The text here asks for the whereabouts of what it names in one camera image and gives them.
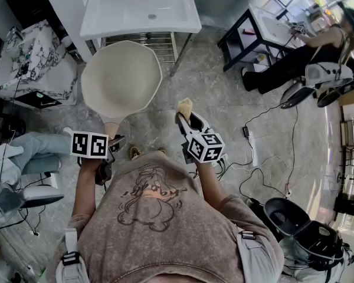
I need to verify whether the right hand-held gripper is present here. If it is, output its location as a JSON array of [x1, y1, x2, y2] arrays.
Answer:
[[174, 111, 227, 166]]

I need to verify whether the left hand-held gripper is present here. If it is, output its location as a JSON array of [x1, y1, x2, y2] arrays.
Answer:
[[70, 131, 127, 187]]

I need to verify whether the yellow sponge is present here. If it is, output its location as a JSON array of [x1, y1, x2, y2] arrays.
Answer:
[[176, 98, 194, 120]]

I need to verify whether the large cream bowl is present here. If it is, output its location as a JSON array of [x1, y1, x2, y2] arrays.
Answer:
[[81, 40, 163, 136]]

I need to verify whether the person's left forearm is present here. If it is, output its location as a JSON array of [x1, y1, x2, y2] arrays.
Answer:
[[72, 157, 107, 218]]

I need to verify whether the person's right forearm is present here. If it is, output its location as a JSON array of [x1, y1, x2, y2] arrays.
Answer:
[[194, 160, 225, 206]]

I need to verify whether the white power strip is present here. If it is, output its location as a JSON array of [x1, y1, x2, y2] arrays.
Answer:
[[212, 154, 230, 167]]

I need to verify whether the chrome sink stand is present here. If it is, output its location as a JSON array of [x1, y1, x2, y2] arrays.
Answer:
[[85, 31, 193, 77]]

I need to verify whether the black tray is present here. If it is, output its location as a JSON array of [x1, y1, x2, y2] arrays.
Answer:
[[16, 90, 63, 110]]

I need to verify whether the grey office chair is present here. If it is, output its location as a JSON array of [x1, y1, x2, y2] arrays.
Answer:
[[17, 184, 65, 209], [280, 63, 354, 108]]

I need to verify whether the black sink stand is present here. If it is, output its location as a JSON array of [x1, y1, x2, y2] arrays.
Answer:
[[217, 9, 284, 72]]

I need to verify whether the brown printed t-shirt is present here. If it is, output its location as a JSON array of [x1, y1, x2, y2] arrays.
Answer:
[[47, 150, 284, 283]]

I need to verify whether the marble pattern cabinet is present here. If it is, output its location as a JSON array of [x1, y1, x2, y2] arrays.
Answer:
[[0, 21, 79, 106]]

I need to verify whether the white oval-bowl sink basin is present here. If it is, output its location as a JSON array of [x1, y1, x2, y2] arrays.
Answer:
[[249, 3, 313, 51]]

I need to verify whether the white rectangular sink basin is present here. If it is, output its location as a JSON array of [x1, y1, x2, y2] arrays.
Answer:
[[79, 0, 202, 40]]

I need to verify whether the open black case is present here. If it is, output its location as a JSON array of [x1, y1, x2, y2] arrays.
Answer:
[[264, 198, 345, 272]]

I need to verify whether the black box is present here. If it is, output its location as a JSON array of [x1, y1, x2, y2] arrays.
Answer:
[[333, 195, 354, 218]]

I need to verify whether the grey harness strap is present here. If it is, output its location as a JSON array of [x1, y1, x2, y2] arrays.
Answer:
[[235, 230, 280, 283], [55, 227, 89, 283]]

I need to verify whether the wire rack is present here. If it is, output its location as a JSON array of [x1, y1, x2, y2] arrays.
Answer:
[[340, 119, 354, 167]]

